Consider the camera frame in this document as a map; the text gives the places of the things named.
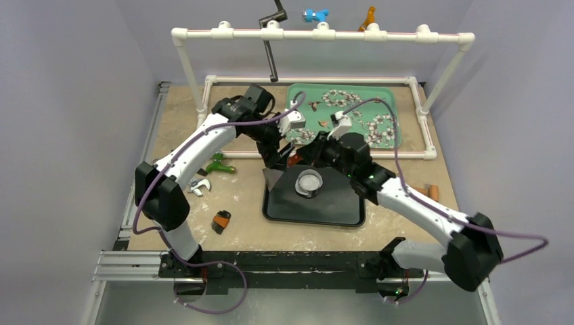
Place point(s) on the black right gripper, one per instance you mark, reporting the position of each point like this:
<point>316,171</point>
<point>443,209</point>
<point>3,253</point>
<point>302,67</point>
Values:
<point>315,149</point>

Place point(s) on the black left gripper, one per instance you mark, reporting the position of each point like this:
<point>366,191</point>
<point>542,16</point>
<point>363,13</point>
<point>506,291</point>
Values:
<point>272,158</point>

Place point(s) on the metal scraper orange handle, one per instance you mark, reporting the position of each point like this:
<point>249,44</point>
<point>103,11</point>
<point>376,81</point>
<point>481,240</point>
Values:
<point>276,175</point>

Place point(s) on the black baking tray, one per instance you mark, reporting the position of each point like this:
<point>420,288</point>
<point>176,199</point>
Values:
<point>335,204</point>

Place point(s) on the wooden double-ended rolling pin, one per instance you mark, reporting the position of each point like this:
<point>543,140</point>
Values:
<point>429,190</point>

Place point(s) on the white dough ball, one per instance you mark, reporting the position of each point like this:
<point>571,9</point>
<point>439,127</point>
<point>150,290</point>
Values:
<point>309,183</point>

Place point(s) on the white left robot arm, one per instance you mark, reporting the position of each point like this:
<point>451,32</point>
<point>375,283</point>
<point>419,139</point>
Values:
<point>159,186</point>

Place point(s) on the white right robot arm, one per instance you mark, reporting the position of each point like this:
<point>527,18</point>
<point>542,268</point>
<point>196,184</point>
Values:
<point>468,248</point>

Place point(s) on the small orange black brush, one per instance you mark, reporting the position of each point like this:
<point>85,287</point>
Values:
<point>220,221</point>

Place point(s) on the blue plastic toy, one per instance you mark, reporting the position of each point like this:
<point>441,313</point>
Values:
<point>310,15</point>

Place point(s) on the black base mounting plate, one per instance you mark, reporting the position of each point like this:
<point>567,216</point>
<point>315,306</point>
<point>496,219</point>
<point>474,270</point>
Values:
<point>361,271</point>

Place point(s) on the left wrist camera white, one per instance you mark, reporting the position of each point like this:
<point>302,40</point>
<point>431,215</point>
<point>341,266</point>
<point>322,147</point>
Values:
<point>293,120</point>

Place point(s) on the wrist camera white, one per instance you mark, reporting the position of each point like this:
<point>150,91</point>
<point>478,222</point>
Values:
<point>293,120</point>
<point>341,125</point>

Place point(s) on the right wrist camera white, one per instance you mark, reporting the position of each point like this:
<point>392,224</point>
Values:
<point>341,125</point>

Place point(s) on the red handled adjustable wrench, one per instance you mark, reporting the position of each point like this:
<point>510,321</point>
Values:
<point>196,186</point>

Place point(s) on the white PVC pipe frame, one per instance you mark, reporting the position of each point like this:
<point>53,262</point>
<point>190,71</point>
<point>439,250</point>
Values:
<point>322,32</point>

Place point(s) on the aluminium rail frame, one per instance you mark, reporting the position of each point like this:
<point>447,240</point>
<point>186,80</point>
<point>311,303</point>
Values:
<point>130,291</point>

